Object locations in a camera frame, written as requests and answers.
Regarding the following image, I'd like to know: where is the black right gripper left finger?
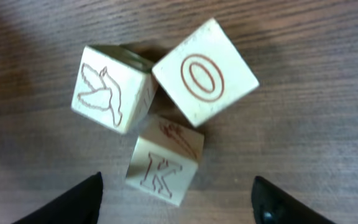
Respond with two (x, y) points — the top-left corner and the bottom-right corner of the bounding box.
(14, 172), (103, 224)

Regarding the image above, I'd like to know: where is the white K block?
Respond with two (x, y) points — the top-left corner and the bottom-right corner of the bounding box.
(126, 116), (204, 206)

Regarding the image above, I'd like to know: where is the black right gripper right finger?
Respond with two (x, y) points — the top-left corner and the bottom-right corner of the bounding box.
(251, 176), (335, 224)

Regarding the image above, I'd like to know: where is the white O block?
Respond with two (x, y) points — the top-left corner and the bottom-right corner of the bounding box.
(152, 18), (259, 127)

